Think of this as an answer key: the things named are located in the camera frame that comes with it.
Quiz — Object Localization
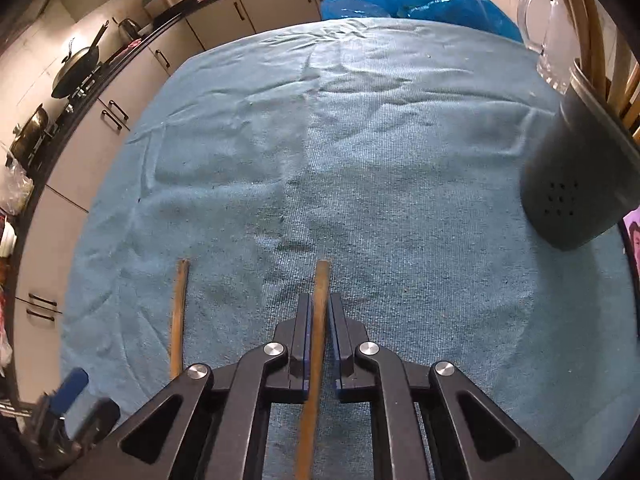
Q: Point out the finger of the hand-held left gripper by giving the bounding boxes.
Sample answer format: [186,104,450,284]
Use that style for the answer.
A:
[52,367,92,406]
[75,397,122,448]

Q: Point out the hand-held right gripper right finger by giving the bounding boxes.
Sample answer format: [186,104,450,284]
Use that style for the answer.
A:
[330,294,576,480]

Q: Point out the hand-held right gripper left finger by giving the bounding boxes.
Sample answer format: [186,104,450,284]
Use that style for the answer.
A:
[60,294,313,480]

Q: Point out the dark grey utensil holder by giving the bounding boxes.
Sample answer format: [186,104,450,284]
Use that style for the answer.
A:
[519,57,640,252]

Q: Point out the blue table cloth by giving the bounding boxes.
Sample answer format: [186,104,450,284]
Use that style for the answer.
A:
[60,17,632,480]

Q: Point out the clear plastic bags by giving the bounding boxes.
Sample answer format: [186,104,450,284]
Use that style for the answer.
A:
[0,145,35,216]

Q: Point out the white kitchen cabinets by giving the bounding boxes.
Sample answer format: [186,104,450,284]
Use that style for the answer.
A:
[12,0,361,401]

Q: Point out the black kitchen countertop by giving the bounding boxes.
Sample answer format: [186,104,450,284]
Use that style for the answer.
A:
[0,0,321,241]

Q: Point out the printed pink packet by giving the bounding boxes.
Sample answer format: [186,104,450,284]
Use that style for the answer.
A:
[622,205,640,278]

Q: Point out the black wok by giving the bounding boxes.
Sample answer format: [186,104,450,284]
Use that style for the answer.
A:
[50,21,111,100]

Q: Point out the steel kettle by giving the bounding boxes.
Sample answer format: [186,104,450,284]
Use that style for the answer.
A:
[116,17,143,43]

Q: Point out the clear glass mug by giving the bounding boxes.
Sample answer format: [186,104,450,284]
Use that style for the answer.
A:
[517,0,583,93]

